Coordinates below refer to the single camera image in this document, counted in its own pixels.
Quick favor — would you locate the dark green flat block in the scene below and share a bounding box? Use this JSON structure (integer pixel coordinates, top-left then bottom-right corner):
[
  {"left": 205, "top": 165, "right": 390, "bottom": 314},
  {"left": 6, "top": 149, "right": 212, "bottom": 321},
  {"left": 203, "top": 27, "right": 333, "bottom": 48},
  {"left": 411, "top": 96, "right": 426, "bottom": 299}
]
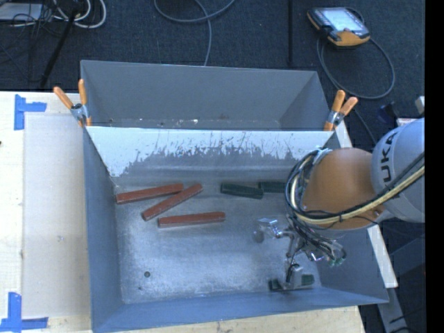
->
[
  {"left": 257, "top": 180, "right": 289, "bottom": 194},
  {"left": 220, "top": 182, "right": 265, "bottom": 200},
  {"left": 268, "top": 273, "right": 316, "bottom": 293}
]

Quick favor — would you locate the pale wood flat board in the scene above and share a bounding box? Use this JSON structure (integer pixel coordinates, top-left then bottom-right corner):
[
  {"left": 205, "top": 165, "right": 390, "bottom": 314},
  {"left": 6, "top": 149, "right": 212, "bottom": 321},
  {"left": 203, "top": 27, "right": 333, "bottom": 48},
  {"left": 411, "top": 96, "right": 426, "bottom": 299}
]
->
[{"left": 20, "top": 111, "right": 400, "bottom": 333}]

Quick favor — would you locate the grey metal bin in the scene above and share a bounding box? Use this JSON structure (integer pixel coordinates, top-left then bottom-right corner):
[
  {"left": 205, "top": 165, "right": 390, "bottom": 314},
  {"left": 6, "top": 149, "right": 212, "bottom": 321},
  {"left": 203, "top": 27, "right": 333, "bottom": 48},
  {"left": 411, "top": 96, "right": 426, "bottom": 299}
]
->
[{"left": 79, "top": 59, "right": 391, "bottom": 333}]

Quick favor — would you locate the red-brown flat block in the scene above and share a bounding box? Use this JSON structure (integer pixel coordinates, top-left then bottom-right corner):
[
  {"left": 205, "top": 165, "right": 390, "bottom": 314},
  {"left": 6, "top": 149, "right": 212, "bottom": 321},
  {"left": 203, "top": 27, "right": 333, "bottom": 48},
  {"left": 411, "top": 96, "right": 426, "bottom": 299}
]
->
[
  {"left": 141, "top": 183, "right": 204, "bottom": 222},
  {"left": 115, "top": 182, "right": 185, "bottom": 205},
  {"left": 157, "top": 211, "right": 227, "bottom": 229}
]

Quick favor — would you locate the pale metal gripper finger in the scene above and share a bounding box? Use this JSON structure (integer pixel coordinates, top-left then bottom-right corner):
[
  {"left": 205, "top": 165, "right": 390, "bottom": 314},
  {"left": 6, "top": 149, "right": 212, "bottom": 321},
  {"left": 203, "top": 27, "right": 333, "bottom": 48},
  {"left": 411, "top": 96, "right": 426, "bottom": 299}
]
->
[
  {"left": 255, "top": 216, "right": 282, "bottom": 244},
  {"left": 283, "top": 264, "right": 304, "bottom": 291}
]

